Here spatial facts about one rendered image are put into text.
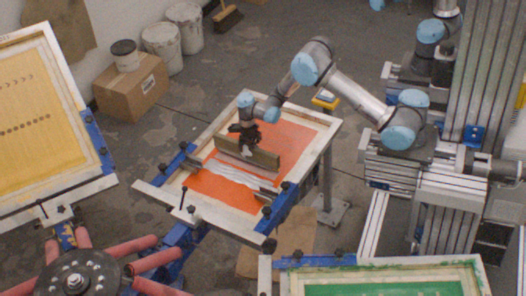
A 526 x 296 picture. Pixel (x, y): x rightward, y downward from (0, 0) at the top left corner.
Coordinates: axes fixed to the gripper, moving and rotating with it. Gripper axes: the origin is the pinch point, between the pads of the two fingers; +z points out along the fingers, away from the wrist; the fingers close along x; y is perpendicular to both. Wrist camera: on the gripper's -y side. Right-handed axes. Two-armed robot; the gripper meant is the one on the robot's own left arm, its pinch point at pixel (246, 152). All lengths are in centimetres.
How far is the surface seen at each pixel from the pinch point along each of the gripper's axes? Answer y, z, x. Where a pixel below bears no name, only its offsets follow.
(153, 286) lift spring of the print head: 17, -20, -87
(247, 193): 11.8, 4.5, -17.9
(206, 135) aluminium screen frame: -24.9, 2.0, 2.2
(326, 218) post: 20, 98, 53
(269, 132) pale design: 0.5, 4.6, 21.0
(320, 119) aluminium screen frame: 20.2, 0.7, 38.0
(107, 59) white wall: -195, 74, 94
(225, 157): -9.6, 5.2, -3.7
